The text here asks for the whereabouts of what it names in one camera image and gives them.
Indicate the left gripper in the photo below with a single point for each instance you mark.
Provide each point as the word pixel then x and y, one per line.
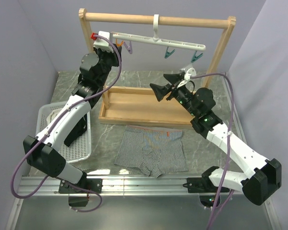
pixel 113 55

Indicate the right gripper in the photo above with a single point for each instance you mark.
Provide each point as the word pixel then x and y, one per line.
pixel 160 92

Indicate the orange clothespin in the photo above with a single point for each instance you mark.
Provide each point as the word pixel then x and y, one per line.
pixel 119 44

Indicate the white plastic hanger bar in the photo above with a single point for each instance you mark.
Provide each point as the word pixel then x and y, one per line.
pixel 155 40

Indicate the grey striped boxer underwear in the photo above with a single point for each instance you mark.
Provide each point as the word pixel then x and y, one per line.
pixel 151 151

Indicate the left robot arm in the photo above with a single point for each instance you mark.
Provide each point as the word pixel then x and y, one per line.
pixel 43 149

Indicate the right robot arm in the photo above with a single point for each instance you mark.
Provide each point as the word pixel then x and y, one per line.
pixel 260 177

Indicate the black underwear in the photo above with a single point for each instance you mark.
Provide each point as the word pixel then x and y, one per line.
pixel 77 131

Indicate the purple clothespin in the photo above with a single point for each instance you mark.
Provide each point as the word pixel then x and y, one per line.
pixel 128 46

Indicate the light teal clothespin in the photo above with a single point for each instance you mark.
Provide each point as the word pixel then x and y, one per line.
pixel 196 56

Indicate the wooden hanging rack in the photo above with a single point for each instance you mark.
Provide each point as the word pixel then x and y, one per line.
pixel 139 106

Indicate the white cloth garment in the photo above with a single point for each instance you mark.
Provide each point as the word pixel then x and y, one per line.
pixel 52 115

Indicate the white plastic basket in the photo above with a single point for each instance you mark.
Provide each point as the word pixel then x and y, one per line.
pixel 80 149

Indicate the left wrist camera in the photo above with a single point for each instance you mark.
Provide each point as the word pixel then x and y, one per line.
pixel 100 43

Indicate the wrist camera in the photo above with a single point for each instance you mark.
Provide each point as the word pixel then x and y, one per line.
pixel 188 72
pixel 100 43

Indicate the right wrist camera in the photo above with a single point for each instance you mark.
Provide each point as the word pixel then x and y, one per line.
pixel 188 72

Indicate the aluminium mounting rail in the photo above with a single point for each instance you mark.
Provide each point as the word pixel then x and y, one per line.
pixel 117 185

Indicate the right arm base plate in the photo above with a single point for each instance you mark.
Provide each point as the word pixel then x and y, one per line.
pixel 200 185

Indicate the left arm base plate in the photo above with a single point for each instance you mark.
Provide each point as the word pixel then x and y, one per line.
pixel 94 185

